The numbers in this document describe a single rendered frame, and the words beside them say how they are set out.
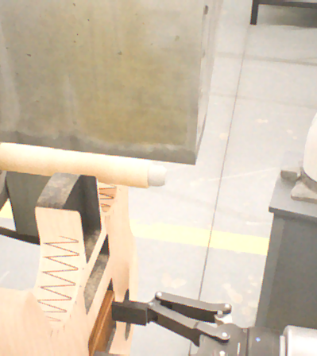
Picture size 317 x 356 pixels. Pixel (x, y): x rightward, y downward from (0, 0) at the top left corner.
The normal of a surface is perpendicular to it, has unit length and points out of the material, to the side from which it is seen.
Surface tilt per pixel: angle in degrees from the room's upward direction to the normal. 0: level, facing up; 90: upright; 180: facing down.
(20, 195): 90
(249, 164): 0
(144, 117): 90
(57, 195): 3
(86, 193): 89
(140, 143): 90
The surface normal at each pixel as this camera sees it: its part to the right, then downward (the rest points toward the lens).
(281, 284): -0.33, 0.58
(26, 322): 0.98, 0.11
